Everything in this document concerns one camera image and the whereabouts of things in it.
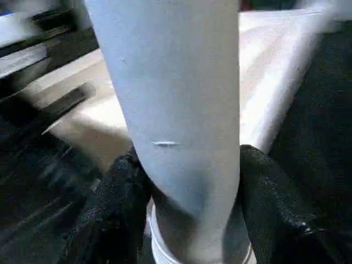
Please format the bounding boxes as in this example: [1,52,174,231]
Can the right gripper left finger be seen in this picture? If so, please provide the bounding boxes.
[63,150,153,264]

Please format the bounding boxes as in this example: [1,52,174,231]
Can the black work mat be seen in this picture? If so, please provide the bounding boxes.
[0,0,352,264]

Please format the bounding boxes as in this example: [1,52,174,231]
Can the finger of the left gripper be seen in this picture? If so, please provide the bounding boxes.
[41,84,97,116]

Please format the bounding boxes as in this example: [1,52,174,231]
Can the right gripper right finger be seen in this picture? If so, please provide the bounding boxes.
[239,144,352,264]

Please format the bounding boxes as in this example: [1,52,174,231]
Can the white plastic table leg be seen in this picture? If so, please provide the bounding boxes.
[85,0,255,264]

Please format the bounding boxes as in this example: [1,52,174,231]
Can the white plastic table top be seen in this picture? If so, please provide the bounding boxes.
[16,10,333,264]

